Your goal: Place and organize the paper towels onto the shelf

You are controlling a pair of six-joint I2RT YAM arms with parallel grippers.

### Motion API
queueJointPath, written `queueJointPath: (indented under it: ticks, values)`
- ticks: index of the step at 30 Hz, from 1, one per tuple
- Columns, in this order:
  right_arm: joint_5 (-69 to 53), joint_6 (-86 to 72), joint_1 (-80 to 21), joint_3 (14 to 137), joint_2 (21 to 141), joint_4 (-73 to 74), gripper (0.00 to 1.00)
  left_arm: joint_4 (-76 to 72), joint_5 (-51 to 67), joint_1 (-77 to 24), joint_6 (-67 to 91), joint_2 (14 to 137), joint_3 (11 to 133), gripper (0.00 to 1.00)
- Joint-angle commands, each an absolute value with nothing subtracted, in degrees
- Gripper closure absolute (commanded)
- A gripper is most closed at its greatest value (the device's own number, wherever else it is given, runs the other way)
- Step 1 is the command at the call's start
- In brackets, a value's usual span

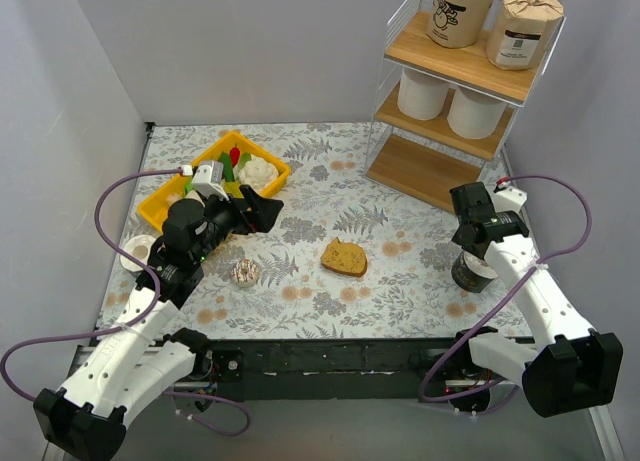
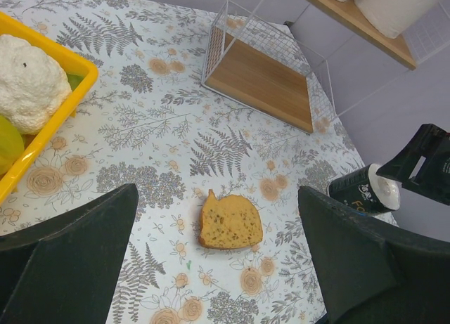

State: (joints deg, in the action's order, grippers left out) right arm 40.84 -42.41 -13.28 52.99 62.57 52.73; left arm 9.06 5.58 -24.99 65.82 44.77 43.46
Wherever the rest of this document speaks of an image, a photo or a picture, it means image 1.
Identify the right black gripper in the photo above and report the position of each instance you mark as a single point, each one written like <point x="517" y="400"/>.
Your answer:
<point x="480" y="248"/>

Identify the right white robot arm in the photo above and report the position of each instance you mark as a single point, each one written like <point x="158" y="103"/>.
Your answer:
<point x="571" y="366"/>

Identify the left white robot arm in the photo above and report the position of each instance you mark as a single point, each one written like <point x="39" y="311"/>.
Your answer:
<point x="89" y="414"/>

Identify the green leafy vegetable toy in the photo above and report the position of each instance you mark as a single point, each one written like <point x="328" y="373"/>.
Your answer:
<point x="230" y="172"/>

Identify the white cauliflower toy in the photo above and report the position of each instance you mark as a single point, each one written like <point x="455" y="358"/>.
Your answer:
<point x="257" y="173"/>

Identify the red chili pepper toy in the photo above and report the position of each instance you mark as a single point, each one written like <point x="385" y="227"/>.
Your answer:
<point x="235" y="154"/>

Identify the yellow plastic bin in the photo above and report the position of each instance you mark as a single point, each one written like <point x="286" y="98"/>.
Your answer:
<point x="154" y="208"/>

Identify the yellow green pepper toy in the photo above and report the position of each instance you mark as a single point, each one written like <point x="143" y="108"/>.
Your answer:
<point x="234" y="189"/>

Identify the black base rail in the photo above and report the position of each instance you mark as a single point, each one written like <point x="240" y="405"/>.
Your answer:
<point x="347" y="369"/>

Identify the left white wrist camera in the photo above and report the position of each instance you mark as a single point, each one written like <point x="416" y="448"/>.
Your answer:
<point x="206" y="179"/>

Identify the white wire wooden shelf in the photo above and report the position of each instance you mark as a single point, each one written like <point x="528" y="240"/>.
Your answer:
<point x="452" y="79"/>

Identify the white paper towel roll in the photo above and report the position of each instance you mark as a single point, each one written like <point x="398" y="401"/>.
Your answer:
<point x="421" y="96"/>
<point x="473" y="115"/>

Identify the white paper towel roll back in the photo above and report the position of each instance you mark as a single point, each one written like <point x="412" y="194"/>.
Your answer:
<point x="473" y="115"/>

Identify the white paper towel roll front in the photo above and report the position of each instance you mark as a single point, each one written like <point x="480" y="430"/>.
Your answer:
<point x="421" y="96"/>

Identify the cat shaped bread slice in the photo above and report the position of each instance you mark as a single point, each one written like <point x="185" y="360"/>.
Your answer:
<point x="345" y="258"/>

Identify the brown roll with label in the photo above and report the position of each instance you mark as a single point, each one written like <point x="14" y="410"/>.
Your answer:
<point x="521" y="32"/>

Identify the dark wrapped paper roll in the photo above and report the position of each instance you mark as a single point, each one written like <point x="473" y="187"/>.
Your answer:
<point x="471" y="273"/>

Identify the white paper roll left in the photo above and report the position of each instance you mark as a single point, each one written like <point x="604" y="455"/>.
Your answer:
<point x="139" y="247"/>

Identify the brown roll with drawing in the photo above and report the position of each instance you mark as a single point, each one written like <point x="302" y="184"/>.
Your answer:
<point x="457" y="23"/>

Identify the white garlic toy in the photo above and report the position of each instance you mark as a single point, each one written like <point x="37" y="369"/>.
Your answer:
<point x="175" y="197"/>

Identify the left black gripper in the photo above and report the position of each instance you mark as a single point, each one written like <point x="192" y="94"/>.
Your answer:
<point x="239" y="210"/>

